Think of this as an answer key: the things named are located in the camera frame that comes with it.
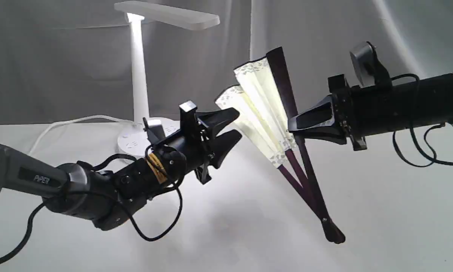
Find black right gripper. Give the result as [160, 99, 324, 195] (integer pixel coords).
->
[288, 74, 367, 151]

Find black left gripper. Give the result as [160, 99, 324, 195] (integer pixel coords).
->
[162, 100, 242, 184]

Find paper folding fan purple ribs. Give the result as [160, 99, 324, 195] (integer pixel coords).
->
[215, 46, 346, 244]

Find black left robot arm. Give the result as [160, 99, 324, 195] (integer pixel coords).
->
[0, 102, 242, 231]

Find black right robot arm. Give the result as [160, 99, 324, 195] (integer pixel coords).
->
[288, 72, 453, 150]

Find white desk lamp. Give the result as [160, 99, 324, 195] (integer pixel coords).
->
[114, 0, 221, 158]

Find grey backdrop curtain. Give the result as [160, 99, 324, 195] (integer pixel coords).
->
[0, 0, 453, 124]

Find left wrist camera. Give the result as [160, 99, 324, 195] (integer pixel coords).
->
[142, 117, 166, 145]

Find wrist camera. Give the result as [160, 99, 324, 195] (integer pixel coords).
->
[142, 117, 166, 145]
[350, 41, 392, 89]

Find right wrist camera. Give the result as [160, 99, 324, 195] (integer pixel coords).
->
[350, 41, 392, 89]

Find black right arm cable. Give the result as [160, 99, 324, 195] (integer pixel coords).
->
[392, 74, 453, 168]

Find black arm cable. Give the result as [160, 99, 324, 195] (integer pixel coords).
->
[392, 74, 453, 168]
[0, 144, 183, 269]

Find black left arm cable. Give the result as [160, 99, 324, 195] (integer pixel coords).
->
[0, 144, 183, 269]

